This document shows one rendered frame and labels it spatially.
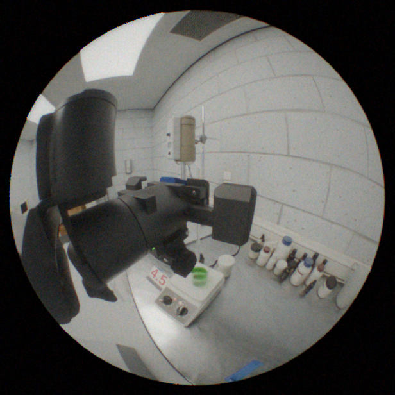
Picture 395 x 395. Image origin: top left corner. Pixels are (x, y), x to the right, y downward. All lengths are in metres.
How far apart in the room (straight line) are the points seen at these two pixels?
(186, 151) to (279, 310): 0.72
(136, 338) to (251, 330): 0.32
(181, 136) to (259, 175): 0.43
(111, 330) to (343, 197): 0.91
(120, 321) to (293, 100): 1.05
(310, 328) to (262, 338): 0.19
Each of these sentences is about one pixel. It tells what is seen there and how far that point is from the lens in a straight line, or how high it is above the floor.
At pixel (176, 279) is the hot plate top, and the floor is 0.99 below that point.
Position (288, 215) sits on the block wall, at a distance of 0.64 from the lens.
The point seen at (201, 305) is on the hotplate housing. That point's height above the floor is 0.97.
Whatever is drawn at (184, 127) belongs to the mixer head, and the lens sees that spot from 0.58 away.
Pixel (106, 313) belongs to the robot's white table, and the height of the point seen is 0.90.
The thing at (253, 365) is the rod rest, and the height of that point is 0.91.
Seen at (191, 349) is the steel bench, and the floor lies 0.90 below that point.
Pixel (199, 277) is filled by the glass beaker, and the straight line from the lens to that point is 0.32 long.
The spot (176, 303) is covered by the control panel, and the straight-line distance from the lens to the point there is 0.38.
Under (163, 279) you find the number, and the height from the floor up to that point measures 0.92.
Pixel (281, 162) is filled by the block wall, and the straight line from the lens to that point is 0.62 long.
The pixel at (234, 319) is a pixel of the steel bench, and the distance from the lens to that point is 0.43.
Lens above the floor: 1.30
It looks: 18 degrees down
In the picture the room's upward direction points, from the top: straight up
